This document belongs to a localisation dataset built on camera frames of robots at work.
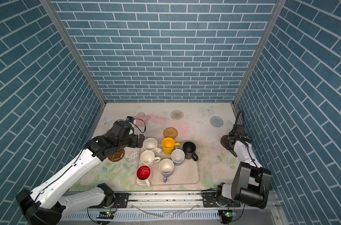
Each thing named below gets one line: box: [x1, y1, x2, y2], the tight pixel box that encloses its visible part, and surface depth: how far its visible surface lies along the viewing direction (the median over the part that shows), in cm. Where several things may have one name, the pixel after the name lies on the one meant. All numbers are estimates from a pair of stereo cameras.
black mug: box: [182, 141, 199, 162], surface depth 88 cm
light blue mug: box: [170, 149, 186, 166], surface depth 84 cm
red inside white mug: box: [135, 164, 152, 188], surface depth 77 cm
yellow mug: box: [162, 137, 181, 156], surface depth 88 cm
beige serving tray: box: [135, 142, 200, 188], surface depth 83 cm
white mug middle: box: [140, 150, 161, 166], surface depth 84 cm
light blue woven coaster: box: [209, 115, 224, 128], surface depth 110 cm
